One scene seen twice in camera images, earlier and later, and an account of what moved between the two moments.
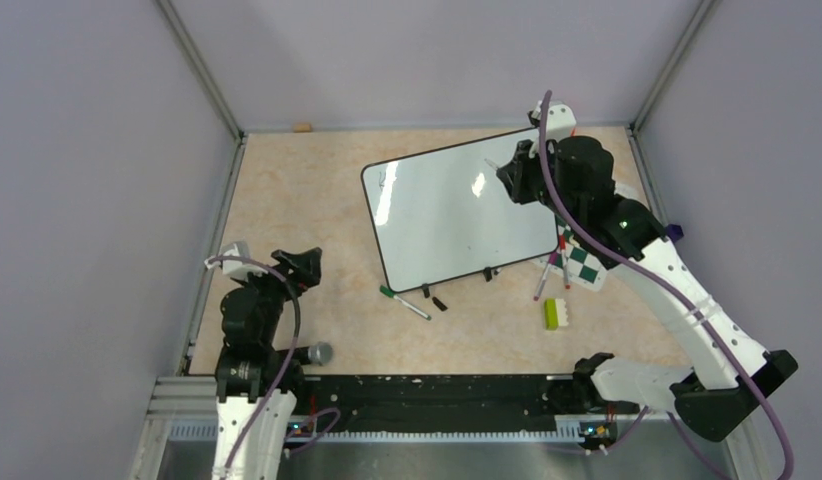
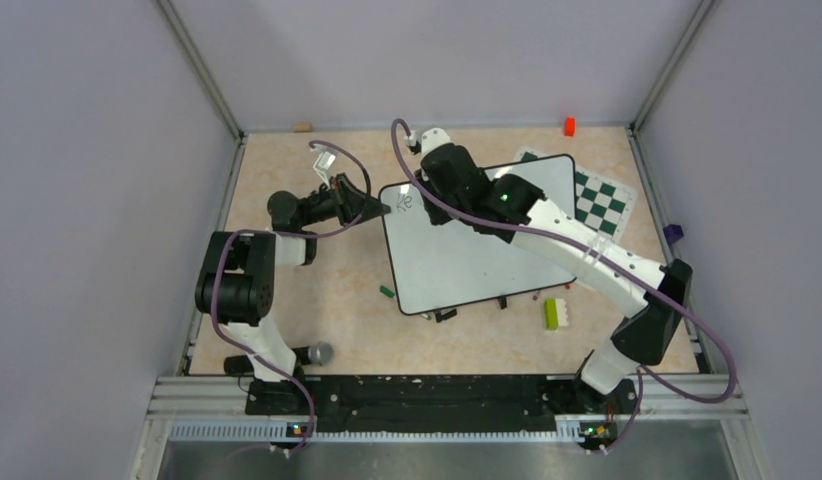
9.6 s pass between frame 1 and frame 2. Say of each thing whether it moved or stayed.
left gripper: moved
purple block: stayed
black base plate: stayed
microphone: stayed
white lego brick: stayed
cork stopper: stayed
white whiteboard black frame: moved
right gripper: moved
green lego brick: stayed
